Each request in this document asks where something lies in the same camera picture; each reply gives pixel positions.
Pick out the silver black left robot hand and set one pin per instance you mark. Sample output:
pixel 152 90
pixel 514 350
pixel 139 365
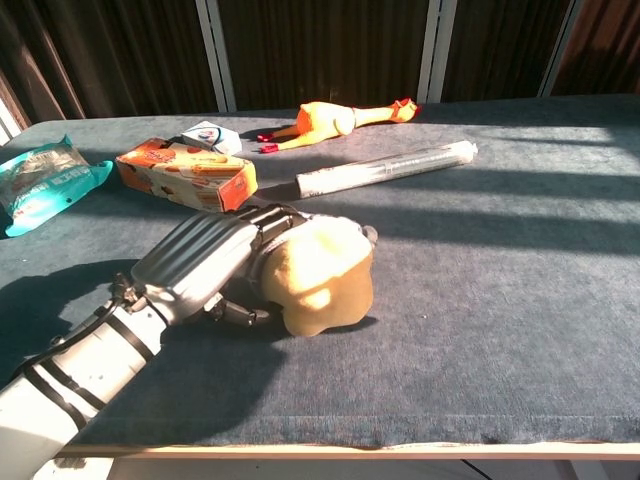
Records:
pixel 195 260

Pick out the yellow sponge-like object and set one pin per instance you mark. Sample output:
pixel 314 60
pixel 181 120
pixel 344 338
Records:
pixel 325 280

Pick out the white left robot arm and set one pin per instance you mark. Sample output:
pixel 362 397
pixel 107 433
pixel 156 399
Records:
pixel 75 370

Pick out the orange snack box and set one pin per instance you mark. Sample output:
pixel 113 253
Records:
pixel 190 175

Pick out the small white carton box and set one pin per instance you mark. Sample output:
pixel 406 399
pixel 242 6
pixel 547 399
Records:
pixel 210 135

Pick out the teal snack bag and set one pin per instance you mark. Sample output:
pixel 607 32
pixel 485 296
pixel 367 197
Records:
pixel 45 180

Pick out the yellow rubber chicken toy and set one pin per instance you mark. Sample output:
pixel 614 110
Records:
pixel 320 120

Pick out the long white wrapped tube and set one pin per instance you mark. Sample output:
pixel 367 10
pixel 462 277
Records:
pixel 390 165

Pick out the dark brown curtain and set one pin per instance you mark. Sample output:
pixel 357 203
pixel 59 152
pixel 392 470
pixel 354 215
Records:
pixel 115 55
pixel 495 50
pixel 325 50
pixel 610 47

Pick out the blue-grey table cloth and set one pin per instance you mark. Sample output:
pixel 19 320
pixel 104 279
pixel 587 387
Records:
pixel 450 325

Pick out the white window frame post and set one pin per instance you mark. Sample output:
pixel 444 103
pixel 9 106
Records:
pixel 432 50
pixel 560 47
pixel 216 55
pixel 10 122

